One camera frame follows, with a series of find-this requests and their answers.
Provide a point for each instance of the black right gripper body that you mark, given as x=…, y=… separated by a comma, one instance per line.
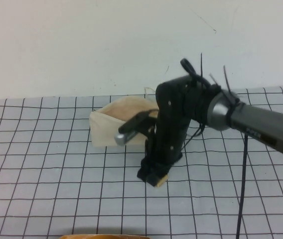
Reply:
x=167, y=124

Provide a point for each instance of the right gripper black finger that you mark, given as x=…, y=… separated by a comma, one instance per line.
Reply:
x=145, y=171
x=164, y=169

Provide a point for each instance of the beige eraser with paper sleeve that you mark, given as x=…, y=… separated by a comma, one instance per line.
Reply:
x=163, y=181

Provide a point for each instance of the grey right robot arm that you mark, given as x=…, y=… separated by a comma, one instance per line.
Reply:
x=256, y=124

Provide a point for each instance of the cream fabric pencil case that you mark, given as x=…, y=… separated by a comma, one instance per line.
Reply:
x=104, y=129

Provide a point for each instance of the black zip tie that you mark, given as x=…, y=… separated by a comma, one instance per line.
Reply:
x=201, y=64
x=227, y=79

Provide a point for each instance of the brown wooden rounded object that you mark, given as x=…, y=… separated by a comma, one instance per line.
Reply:
x=101, y=236

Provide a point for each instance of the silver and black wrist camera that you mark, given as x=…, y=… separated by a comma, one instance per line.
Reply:
x=129, y=132

